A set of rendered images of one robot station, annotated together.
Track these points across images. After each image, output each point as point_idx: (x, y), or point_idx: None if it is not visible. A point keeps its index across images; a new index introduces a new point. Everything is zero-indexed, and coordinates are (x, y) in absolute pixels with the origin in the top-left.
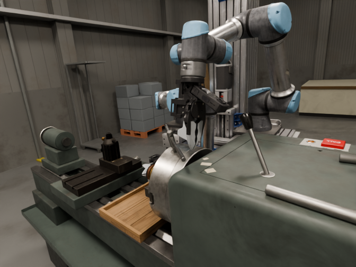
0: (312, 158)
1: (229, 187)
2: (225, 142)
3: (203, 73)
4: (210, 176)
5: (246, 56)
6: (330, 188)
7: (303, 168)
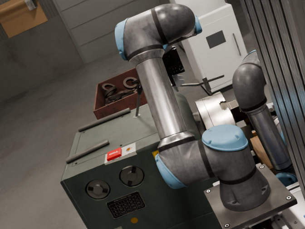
0: (122, 136)
1: (145, 104)
2: (293, 183)
3: None
4: None
5: (264, 71)
6: (110, 127)
7: (123, 128)
